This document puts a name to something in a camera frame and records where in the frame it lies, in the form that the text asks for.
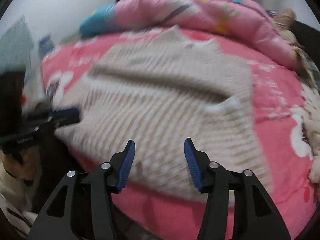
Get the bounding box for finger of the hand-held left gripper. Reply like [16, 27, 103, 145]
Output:
[50, 107, 81, 127]

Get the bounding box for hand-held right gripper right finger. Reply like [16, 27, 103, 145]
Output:
[184, 137, 292, 240]

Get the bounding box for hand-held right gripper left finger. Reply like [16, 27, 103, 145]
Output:
[27, 140, 136, 240]

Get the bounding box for houndstooth knit cardigan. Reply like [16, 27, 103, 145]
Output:
[54, 25, 274, 204]

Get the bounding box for person's left forearm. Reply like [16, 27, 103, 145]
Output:
[0, 147, 43, 185]

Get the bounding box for beige clothes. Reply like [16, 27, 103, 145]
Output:
[272, 8, 297, 29]

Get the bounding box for blue plastic packet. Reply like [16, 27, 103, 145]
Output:
[39, 35, 55, 53]

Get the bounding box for teal curtain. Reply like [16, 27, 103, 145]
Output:
[0, 15, 34, 68]

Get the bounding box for pink floral blanket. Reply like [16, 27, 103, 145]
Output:
[41, 26, 318, 240]

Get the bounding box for cream fluffy cloth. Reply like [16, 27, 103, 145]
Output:
[300, 80, 320, 183]

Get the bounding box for pink and blue quilt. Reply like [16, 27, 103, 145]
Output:
[79, 0, 300, 70]

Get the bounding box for black bed headboard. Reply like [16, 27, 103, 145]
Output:
[291, 20, 320, 64]

